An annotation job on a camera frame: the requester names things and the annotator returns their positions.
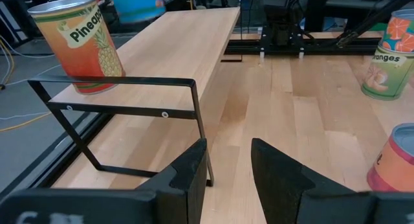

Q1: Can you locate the orange pineapple can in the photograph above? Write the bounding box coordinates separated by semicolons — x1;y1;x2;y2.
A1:
27;0;126;95

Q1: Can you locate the blue and yellow cherries can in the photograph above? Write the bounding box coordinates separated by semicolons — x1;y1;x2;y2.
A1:
109;0;166;25

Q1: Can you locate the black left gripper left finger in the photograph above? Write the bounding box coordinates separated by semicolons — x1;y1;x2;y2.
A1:
138;138;208;224

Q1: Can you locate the white floor cable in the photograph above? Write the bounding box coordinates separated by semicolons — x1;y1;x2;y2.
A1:
0;34;62;121

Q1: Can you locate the light green oranges can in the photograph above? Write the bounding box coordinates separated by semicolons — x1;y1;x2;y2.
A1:
361;44;414;101

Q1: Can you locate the blue orange slices can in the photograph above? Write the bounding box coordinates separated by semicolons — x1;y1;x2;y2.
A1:
380;8;414;54

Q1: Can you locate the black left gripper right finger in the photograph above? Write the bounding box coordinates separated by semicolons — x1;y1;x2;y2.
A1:
251;138;356;224

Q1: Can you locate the yellow floor cable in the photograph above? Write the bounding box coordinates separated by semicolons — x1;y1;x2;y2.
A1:
0;39;51;133

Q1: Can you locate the white mixed fruit can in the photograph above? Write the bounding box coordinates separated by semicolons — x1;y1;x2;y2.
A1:
367;122;414;193

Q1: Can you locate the black aluminium table frame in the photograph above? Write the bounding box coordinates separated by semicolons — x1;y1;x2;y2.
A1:
0;29;384;201

